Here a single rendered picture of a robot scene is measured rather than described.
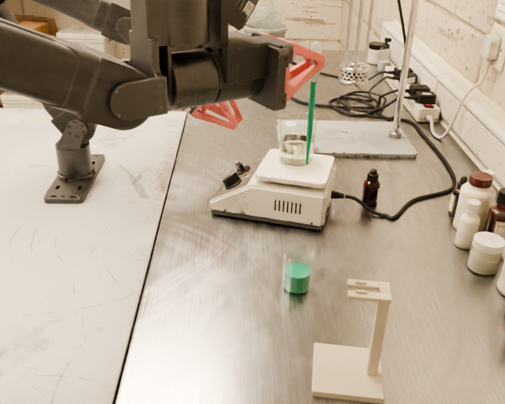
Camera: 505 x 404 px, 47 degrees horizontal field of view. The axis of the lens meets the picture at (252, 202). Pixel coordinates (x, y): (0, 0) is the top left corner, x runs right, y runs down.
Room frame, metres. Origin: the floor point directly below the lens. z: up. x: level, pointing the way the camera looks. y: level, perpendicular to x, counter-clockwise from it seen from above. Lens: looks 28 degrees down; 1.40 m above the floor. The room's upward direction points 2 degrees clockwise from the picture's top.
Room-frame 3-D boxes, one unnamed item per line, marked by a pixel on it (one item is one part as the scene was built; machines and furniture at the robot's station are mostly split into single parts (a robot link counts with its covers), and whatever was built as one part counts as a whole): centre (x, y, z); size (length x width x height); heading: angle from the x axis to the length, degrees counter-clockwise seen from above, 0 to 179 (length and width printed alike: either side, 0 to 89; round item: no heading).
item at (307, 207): (0.90, -0.05, 0.94); 0.22 x 0.13 x 0.08; 76
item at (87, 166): (0.99, 0.34, 0.94); 0.20 x 0.07 x 0.08; 2
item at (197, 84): (0.57, 0.07, 1.23); 0.07 x 0.06 x 0.07; 125
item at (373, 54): (1.94, -0.40, 0.93); 0.06 x 0.06 x 0.06
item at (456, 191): (0.90, -0.37, 0.94); 0.03 x 0.03 x 0.07
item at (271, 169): (0.90, -0.07, 0.98); 0.12 x 0.12 x 0.01; 76
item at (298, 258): (0.67, -0.07, 0.93); 0.04 x 0.04 x 0.06
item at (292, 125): (0.91, -0.07, 1.03); 0.07 x 0.06 x 0.08; 74
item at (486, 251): (0.73, -0.35, 0.93); 0.05 x 0.05 x 0.05
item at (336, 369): (0.50, -0.12, 0.96); 0.08 x 0.08 x 0.13; 84
